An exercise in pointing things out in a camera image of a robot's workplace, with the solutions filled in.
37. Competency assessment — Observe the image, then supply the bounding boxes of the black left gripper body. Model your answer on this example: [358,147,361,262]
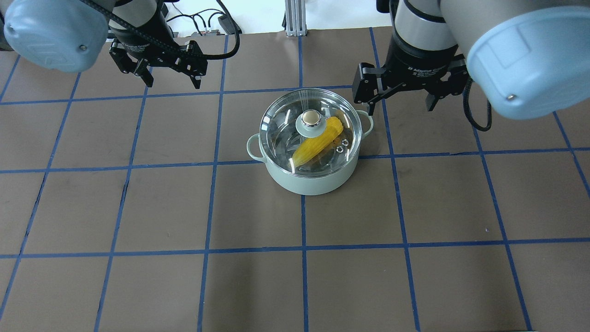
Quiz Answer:
[109,34,187,74]

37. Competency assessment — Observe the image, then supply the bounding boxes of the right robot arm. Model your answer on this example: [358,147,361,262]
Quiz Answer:
[352,0,590,120]

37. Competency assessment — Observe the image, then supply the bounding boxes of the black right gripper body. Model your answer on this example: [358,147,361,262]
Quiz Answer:
[379,36,470,96]

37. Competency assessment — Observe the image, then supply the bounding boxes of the pale green electric pot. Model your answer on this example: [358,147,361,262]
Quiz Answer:
[246,88,375,196]

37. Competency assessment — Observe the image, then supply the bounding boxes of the glass pot lid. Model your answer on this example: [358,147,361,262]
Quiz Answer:
[259,88,363,178]

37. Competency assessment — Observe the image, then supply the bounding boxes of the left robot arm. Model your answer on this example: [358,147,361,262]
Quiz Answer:
[1,0,208,89]

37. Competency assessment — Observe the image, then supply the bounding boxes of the yellow corn cob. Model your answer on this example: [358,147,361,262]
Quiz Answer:
[292,116,343,167]

